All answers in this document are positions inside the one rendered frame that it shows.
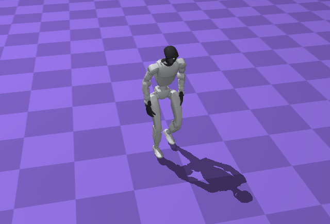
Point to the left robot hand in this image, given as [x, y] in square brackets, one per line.
[181, 97]

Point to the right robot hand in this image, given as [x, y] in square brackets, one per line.
[149, 110]

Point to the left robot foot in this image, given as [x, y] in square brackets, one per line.
[169, 137]

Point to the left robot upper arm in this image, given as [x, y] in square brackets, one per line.
[182, 66]

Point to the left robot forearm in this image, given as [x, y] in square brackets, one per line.
[181, 84]

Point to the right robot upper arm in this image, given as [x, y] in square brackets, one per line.
[151, 70]

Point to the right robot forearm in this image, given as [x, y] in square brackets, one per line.
[146, 92]

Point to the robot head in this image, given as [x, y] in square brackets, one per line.
[170, 53]

